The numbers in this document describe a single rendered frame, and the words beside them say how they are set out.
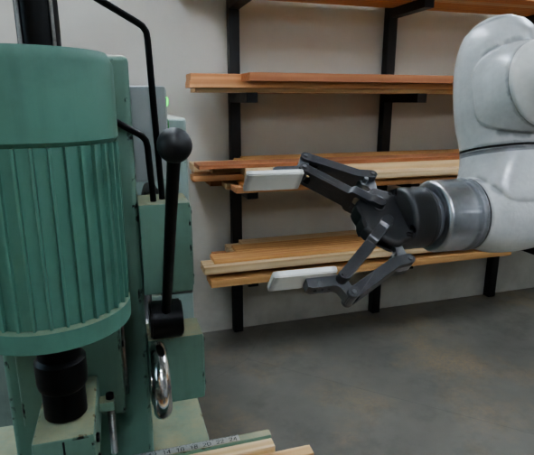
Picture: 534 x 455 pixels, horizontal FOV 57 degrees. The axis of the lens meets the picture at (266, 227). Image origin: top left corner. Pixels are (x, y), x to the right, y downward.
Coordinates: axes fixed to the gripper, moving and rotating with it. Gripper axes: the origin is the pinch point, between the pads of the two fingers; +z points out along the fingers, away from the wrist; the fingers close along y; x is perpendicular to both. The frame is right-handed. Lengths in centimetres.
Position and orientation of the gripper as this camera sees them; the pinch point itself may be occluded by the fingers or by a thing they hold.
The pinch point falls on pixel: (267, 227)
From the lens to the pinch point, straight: 53.9
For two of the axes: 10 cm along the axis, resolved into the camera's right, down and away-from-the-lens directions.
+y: -2.1, -8.1, 5.5
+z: -9.6, 0.6, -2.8
